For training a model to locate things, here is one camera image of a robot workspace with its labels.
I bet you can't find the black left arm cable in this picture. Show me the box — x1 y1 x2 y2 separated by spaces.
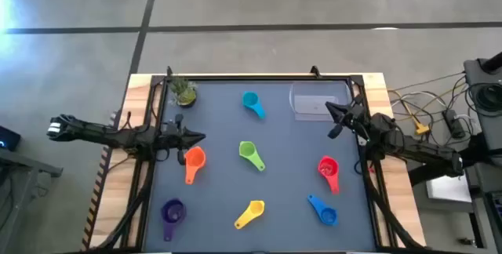
154 143 172 164

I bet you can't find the small potted succulent plant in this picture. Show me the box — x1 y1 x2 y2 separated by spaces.
167 75 199 109

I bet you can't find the teal measuring cup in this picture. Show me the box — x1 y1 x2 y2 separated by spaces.
242 91 267 121

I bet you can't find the black metal table frame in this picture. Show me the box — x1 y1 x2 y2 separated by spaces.
93 65 428 254

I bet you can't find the purple measuring cup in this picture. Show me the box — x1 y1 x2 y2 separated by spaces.
161 198 187 242

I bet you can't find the yellow measuring cup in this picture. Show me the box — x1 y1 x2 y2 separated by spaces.
234 200 266 230

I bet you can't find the yellow cable with plug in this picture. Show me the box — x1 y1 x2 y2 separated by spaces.
388 88 431 136

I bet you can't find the black metal stand bar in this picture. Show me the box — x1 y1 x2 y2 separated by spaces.
407 134 502 187

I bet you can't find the orange measuring cup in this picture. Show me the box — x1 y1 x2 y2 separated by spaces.
184 145 207 186

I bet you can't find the white paper sheet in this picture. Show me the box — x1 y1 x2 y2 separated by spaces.
426 174 473 203

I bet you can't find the dark equipment rack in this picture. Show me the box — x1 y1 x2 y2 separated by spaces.
468 159 502 254

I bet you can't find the green measuring cup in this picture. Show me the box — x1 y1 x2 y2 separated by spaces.
238 140 267 172

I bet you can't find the black coiled cable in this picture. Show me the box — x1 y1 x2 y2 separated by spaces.
466 82 502 113

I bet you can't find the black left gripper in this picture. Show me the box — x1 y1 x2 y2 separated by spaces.
156 113 207 166

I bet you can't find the clear plastic basket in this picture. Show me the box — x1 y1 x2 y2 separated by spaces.
289 81 353 122

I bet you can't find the yellow-black hazard tape strip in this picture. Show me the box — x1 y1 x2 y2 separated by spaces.
80 108 121 252

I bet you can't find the black power strip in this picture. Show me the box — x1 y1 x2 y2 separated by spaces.
442 108 467 140

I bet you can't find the blue-grey table mat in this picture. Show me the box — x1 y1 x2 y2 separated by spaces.
143 80 377 253

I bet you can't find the grey equipment case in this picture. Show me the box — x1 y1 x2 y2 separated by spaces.
463 52 502 157

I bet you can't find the red measuring cup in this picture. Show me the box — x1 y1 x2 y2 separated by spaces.
317 155 340 196

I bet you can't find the black device with blue light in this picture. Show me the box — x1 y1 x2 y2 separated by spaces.
0 125 22 152

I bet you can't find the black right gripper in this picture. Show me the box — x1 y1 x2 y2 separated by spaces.
325 95 372 142

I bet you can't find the grey metal stand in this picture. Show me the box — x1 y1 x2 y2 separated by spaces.
0 147 64 254

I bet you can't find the blue measuring cup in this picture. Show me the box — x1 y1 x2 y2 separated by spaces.
307 194 340 227

